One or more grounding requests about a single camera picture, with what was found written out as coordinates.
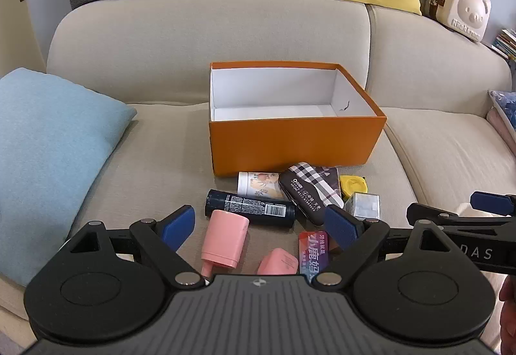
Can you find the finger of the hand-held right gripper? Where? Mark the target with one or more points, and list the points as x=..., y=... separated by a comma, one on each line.
x=431, y=212
x=492, y=202

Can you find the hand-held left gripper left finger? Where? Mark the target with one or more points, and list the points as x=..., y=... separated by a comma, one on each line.
x=177, y=228

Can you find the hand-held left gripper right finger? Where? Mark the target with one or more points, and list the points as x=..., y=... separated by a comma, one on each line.
x=342, y=228

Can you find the clear plastic cube box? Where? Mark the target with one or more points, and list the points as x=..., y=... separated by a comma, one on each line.
x=363, y=205

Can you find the red blue toothpaste box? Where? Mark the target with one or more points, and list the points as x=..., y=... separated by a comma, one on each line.
x=316, y=254

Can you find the yellow tape measure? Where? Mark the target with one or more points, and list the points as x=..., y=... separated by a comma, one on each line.
x=350, y=183

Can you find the large pink bottle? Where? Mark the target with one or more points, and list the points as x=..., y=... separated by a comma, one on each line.
x=223, y=238

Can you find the dark patterned card box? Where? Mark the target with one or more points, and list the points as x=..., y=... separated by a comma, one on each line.
x=332, y=177

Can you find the plaid zip case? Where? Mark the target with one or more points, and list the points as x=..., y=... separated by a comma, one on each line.
x=310, y=187

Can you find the small pink bottle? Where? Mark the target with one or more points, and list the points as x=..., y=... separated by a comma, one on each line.
x=278, y=261

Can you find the dark blue spray can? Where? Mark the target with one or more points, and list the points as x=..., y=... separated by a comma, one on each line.
x=250, y=206

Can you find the white hand cream tube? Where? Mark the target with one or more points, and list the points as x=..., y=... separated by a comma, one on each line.
x=254, y=185

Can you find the orange cardboard box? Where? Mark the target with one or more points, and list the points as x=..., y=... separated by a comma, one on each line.
x=290, y=145

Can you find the person's right hand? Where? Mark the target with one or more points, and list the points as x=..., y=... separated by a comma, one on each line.
x=508, y=314

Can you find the blue floral cushion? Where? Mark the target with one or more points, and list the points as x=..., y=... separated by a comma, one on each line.
x=504, y=109

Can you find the light blue pillow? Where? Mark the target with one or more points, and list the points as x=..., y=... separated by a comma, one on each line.
x=48, y=145

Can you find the stack of books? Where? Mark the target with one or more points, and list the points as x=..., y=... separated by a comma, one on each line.
x=506, y=42

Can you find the cream bear suitcase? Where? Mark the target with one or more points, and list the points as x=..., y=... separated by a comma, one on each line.
x=463, y=8

